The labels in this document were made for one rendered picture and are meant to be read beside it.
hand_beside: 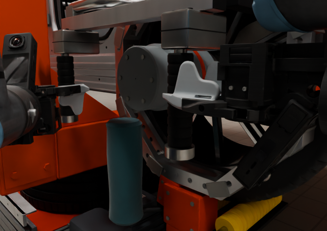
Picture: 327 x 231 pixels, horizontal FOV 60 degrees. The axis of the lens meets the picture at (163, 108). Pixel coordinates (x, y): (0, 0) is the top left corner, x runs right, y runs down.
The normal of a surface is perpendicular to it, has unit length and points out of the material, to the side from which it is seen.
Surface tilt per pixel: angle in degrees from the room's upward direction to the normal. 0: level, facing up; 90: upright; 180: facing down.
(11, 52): 58
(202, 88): 90
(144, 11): 90
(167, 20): 90
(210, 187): 90
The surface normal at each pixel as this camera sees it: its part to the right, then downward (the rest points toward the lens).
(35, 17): 0.71, 0.11
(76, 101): 0.88, 0.02
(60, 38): -0.70, 0.11
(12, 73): 0.03, -0.38
